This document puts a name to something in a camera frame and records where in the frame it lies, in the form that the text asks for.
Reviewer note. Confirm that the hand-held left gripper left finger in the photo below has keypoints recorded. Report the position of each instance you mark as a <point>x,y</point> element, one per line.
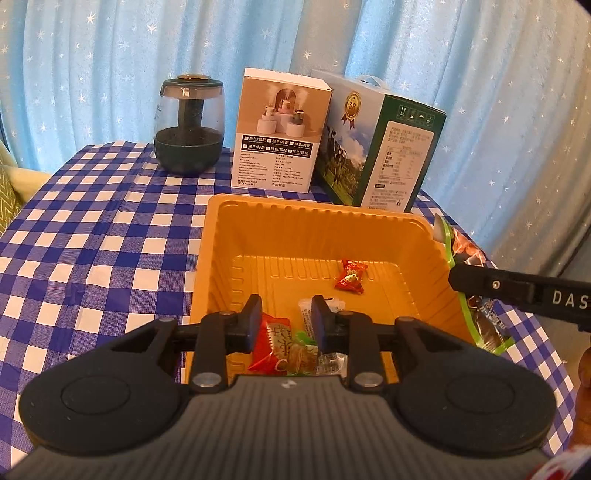
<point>251,321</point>

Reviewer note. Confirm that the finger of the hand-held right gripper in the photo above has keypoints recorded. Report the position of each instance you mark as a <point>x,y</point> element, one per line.
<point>494,284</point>

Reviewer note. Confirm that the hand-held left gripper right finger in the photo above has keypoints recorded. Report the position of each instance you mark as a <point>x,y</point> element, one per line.
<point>319,325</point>

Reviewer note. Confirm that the clear packet black sesame bar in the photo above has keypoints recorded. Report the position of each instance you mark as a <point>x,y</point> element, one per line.
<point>305,314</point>

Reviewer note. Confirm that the large red candy packet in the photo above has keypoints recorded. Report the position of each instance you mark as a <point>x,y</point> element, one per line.
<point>272,339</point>

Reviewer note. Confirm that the green candy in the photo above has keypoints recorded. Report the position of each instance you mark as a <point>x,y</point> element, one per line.
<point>300,348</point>

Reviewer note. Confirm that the dark green snack packet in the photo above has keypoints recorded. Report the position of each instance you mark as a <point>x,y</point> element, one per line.
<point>485,323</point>

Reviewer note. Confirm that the small red snack packet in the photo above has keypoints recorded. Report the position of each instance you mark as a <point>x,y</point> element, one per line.
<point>350,277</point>

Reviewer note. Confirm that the orange plastic tray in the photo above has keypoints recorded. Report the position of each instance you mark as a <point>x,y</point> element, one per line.
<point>286,235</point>

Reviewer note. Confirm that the blue white checked tablecloth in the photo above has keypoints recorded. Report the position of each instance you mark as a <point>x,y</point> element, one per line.
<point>92,254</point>

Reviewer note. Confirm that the green milk carton box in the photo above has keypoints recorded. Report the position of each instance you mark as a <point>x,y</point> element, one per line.
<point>383,147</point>

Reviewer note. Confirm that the white humidifier box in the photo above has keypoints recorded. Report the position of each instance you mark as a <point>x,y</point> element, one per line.
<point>281,134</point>

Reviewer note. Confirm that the dark green glass humidifier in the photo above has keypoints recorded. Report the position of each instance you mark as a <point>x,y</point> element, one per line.
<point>189,124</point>

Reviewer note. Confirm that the blue star curtain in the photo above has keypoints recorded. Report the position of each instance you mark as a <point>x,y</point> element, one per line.
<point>485,69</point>

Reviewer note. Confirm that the yellow green sofa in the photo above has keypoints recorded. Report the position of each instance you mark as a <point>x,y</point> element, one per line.
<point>30,182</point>

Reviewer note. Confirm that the green zigzag pillow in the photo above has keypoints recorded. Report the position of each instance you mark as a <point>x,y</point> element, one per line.
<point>5,194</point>

